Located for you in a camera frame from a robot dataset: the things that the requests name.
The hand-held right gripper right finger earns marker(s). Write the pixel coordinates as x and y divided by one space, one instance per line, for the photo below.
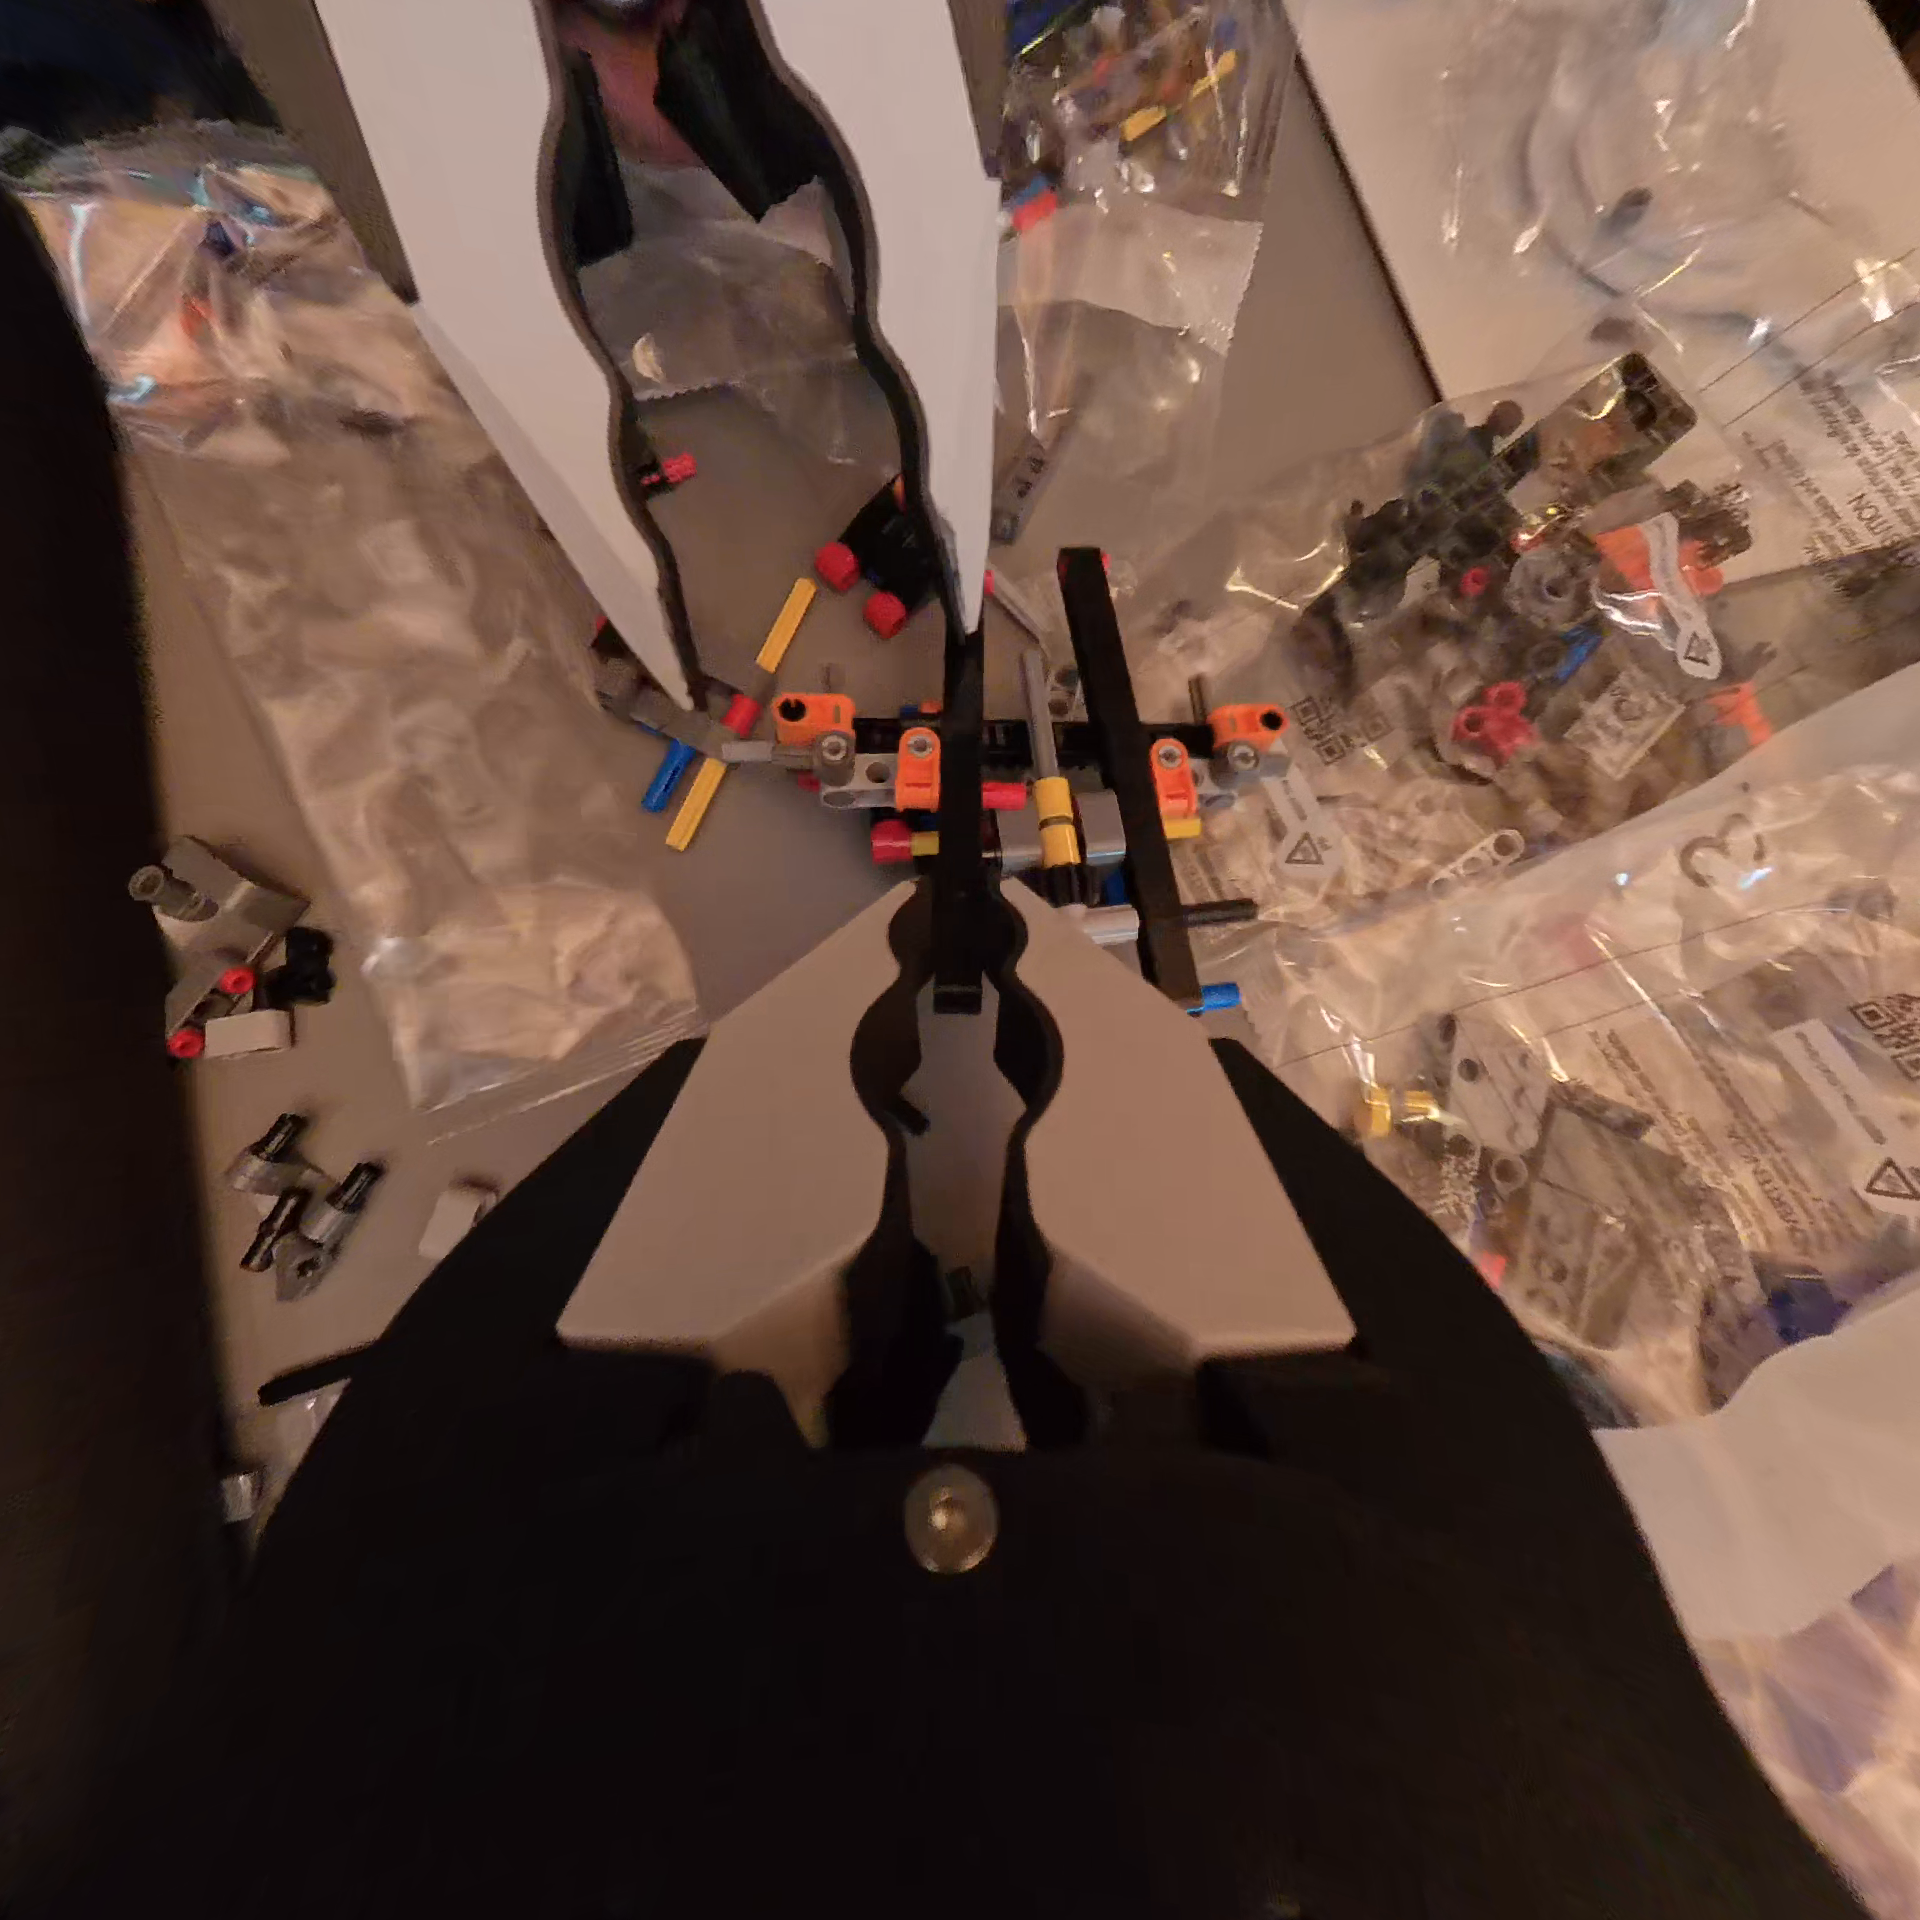
1184 1185

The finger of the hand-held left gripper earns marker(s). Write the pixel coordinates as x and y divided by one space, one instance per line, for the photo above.
465 225
930 225

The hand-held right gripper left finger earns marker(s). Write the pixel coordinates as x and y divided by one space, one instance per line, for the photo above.
720 1185

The multicoloured lego assembly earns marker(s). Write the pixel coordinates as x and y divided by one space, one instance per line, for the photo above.
1108 750

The light grey small lego brick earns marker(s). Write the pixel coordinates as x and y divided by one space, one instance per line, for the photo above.
456 1219

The red black lego pin piece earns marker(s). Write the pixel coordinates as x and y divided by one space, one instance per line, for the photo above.
660 458

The small red black lego subassembly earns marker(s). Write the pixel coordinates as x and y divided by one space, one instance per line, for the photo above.
884 562

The yellow lego axle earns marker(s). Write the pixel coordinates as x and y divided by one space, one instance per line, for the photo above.
696 804
786 625

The blue lego axle pin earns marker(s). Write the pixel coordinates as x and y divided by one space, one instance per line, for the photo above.
667 777

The long black lego axle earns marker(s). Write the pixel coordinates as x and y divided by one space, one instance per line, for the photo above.
316 1372

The black lego connector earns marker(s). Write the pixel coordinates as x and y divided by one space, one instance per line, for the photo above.
305 962

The white-banded clear lego bag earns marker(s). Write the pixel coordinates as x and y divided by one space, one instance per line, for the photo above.
1769 1499
1650 1080

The large dark grey lego liftarm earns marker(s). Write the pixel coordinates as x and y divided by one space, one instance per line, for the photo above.
224 900

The person's left hand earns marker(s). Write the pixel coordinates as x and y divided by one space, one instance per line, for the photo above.
637 99

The clear bag of mixed parts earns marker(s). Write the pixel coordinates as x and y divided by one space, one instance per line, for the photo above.
1141 225

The white printed sheet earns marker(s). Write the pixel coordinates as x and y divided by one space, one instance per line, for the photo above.
1381 180

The light grey connector red pin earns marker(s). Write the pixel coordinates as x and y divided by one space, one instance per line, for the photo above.
248 1032

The empty clear zip bag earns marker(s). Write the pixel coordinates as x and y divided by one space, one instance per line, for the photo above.
451 750

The dark perforated board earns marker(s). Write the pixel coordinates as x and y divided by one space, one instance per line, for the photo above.
76 1049

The clear bag black orange parts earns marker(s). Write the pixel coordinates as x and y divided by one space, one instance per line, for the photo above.
1500 599

